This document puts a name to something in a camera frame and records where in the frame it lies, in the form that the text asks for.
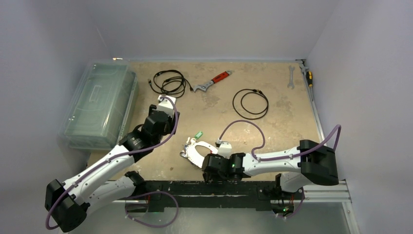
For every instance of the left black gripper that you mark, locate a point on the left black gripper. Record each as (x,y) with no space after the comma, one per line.
(171,123)

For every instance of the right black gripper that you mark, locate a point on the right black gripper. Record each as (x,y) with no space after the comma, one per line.
(206,161)

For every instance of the large metal key ring plate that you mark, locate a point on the large metal key ring plate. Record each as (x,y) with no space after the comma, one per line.
(192,155)

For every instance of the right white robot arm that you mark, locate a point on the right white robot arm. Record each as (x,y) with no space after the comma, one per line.
(307,163)

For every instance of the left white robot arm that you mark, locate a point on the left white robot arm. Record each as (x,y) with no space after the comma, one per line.
(68,203)

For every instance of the green key tag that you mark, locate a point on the green key tag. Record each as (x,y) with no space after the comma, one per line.
(198,135)

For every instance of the clear plastic storage box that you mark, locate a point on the clear plastic storage box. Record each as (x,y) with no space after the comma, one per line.
(99,112)

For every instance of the silver open-end wrench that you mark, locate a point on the silver open-end wrench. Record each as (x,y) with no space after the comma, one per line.
(291,77)

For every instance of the yellow black screwdriver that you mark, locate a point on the yellow black screwdriver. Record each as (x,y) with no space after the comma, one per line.
(308,76)

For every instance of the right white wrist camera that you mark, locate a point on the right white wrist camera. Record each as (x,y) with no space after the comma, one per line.
(224,148)

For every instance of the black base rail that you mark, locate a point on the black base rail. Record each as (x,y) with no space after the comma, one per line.
(258,195)

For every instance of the red handled adjustable wrench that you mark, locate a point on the red handled adjustable wrench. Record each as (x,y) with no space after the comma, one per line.
(204,87)

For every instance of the aluminium frame rail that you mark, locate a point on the aluminium frame rail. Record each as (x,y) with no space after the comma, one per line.
(327,194)

